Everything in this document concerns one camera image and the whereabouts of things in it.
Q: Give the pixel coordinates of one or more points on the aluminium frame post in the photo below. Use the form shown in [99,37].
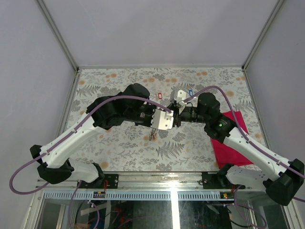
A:
[279,4]
[57,34]

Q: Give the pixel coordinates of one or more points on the floral table mat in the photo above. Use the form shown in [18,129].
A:
[186,148]

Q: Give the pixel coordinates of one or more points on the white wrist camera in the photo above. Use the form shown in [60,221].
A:
[162,120]
[178,98]

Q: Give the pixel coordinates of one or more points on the right aluminium frame post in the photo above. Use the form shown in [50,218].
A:
[279,4]

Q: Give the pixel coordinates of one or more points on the aluminium mounting rail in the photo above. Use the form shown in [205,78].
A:
[157,180]

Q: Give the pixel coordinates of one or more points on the left aluminium frame post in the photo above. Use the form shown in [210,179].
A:
[57,34]

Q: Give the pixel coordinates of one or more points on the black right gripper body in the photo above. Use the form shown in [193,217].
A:
[191,114]

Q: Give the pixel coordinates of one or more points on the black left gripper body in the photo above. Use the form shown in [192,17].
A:
[142,116]

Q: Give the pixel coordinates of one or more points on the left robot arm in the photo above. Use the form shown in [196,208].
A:
[55,164]

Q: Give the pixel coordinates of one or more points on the red cloth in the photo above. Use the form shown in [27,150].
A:
[225,154]

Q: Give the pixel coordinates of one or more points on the large silver keyring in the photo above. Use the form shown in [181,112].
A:
[153,134]

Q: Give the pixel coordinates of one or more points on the grey slotted cable duct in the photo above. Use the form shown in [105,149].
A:
[135,195]

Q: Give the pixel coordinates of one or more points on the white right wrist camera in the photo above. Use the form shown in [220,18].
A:
[178,98]

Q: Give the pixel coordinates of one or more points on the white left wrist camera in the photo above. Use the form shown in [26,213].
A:
[162,120]

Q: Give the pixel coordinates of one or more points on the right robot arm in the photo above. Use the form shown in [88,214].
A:
[280,178]

